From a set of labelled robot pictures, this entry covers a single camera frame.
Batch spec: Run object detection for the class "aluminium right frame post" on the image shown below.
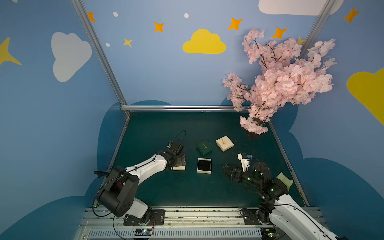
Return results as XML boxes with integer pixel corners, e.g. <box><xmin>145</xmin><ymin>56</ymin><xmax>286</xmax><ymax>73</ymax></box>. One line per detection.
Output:
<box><xmin>299</xmin><ymin>0</ymin><xmax>337</xmax><ymax>59</ymax></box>

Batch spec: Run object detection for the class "white lift-off lid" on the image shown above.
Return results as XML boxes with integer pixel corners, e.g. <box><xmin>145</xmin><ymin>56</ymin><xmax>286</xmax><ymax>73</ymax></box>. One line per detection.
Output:
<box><xmin>172</xmin><ymin>156</ymin><xmax>186</xmax><ymax>171</ymax></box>

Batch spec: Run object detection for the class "left green circuit board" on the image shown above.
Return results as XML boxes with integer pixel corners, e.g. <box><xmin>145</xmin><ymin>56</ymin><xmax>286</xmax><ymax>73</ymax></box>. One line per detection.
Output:
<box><xmin>135</xmin><ymin>229</ymin><xmax>154</xmax><ymax>237</ymax></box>

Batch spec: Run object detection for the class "aluminium left frame post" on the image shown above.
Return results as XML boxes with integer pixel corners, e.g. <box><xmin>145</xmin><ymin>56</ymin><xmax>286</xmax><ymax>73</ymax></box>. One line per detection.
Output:
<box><xmin>71</xmin><ymin>0</ymin><xmax>127</xmax><ymax>107</ymax></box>

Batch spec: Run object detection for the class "white box base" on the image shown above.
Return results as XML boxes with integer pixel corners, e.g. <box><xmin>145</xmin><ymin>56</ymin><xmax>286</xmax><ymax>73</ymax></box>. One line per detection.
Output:
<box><xmin>197</xmin><ymin>158</ymin><xmax>212</xmax><ymax>174</ymax></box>

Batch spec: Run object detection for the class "pink cherry blossom tree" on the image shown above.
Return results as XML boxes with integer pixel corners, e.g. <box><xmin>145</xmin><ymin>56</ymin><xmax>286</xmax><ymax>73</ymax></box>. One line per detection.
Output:
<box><xmin>223</xmin><ymin>29</ymin><xmax>336</xmax><ymax>135</ymax></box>

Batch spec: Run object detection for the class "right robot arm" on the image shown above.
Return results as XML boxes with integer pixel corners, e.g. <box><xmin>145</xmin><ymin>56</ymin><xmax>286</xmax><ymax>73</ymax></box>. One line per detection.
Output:
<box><xmin>223</xmin><ymin>162</ymin><xmax>347</xmax><ymax>240</ymax></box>

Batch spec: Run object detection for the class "aluminium frame post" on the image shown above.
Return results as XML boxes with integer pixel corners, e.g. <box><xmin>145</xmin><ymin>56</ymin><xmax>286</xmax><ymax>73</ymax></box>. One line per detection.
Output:
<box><xmin>299</xmin><ymin>0</ymin><xmax>337</xmax><ymax>59</ymax></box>
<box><xmin>71</xmin><ymin>0</ymin><xmax>127</xmax><ymax>107</ymax></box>

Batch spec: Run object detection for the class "front aluminium rail base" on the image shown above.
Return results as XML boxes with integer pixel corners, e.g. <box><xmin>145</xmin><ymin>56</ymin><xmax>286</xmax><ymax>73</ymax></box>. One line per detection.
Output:
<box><xmin>73</xmin><ymin>206</ymin><xmax>334</xmax><ymax>240</ymax></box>

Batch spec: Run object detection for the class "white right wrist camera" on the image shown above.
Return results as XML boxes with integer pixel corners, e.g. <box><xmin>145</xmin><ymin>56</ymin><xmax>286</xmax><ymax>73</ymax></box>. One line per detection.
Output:
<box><xmin>238</xmin><ymin>153</ymin><xmax>253</xmax><ymax>172</ymax></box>

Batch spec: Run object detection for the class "light green cloth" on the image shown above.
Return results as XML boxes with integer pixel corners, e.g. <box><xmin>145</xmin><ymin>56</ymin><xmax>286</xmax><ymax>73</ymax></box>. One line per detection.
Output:
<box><xmin>276</xmin><ymin>172</ymin><xmax>294</xmax><ymax>194</ymax></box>

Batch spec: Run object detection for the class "aluminium back frame rail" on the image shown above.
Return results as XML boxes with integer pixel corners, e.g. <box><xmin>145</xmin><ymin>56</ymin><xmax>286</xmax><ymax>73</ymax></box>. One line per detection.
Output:
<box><xmin>121</xmin><ymin>105</ymin><xmax>235</xmax><ymax>112</ymax></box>

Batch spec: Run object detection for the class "right green circuit board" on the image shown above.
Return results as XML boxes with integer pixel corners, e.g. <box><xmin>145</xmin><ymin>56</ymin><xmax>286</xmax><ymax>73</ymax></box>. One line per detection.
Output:
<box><xmin>261</xmin><ymin>228</ymin><xmax>279</xmax><ymax>240</ymax></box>

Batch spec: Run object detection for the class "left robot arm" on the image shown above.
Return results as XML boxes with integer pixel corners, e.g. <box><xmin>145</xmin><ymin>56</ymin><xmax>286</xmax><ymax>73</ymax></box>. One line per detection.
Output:
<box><xmin>94</xmin><ymin>141</ymin><xmax>186</xmax><ymax>224</ymax></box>

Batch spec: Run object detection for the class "green jewelry box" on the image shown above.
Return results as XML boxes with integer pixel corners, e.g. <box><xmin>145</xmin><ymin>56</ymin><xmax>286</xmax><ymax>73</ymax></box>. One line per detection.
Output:
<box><xmin>197</xmin><ymin>140</ymin><xmax>214</xmax><ymax>155</ymax></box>

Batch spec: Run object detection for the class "green circuit board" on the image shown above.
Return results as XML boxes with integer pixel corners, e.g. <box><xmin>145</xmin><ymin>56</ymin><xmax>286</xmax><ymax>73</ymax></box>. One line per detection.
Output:
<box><xmin>135</xmin><ymin>229</ymin><xmax>154</xmax><ymax>237</ymax></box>
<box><xmin>261</xmin><ymin>228</ymin><xmax>279</xmax><ymax>240</ymax></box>

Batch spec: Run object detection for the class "cream flower print box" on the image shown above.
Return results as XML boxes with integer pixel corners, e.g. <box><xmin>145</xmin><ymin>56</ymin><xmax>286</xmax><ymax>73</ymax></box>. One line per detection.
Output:
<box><xmin>216</xmin><ymin>136</ymin><xmax>234</xmax><ymax>152</ymax></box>

